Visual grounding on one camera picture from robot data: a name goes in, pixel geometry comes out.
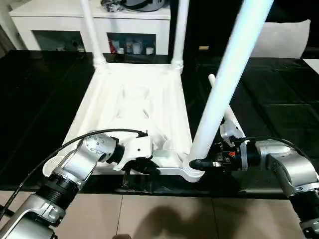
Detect white plastic table top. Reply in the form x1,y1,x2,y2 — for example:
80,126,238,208
42,62,207,184

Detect white plastic table leg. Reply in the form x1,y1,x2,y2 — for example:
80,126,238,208
208,74,242,130
186,0,275,165
171,0,189,75
79,0,108,73

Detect black mat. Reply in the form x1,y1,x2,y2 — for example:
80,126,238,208
0,49,319,200

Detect white flat board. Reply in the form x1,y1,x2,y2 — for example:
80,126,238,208
303,57,319,73

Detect grey pillow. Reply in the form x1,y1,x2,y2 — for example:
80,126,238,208
250,19,312,60

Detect black cabinet with gold label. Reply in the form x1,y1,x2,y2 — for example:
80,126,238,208
169,0,240,58

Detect black metal table leg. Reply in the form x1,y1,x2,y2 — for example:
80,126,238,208
0,205,16,218

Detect crumpled patterned bag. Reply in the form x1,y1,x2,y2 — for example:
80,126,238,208
101,0,126,13

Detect white sideboard with glass doors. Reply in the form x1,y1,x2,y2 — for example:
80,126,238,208
8,0,175,55

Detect grey curtain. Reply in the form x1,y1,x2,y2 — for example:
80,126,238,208
0,22,25,57

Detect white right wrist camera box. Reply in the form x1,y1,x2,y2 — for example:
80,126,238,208
219,119,250,172

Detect grey bag with black strap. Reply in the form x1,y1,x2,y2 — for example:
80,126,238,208
123,0,167,12

